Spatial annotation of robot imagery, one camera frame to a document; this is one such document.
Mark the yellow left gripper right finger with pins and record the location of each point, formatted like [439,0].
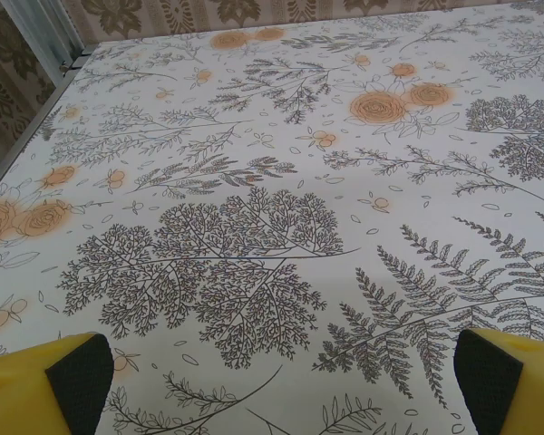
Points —
[535,394]

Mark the aluminium frame post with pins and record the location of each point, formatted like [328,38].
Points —
[50,41]

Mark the aluminium table side rail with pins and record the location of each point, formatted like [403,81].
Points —
[27,131]

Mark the floral printed tablecloth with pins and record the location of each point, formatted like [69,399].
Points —
[272,181]

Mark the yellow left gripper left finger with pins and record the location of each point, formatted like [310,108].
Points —
[18,394]

